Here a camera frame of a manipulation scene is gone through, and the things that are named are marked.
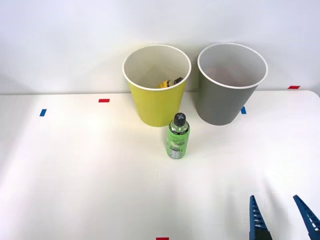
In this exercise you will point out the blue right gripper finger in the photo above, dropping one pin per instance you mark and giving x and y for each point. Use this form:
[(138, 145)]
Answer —
[(310, 215), (257, 220)]

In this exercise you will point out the yellow plastic bottle black cap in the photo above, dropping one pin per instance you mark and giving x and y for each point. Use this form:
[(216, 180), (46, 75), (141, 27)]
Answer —
[(170, 83)]

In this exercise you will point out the green plastic bottle black cap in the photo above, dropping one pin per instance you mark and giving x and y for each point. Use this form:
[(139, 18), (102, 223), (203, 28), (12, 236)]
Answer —
[(177, 142)]

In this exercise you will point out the grey plastic waste bin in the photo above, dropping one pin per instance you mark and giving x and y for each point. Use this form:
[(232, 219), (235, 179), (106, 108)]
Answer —
[(220, 102)]

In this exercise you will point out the yellow-green plastic waste bin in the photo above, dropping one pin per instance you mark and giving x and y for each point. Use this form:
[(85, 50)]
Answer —
[(157, 107)]

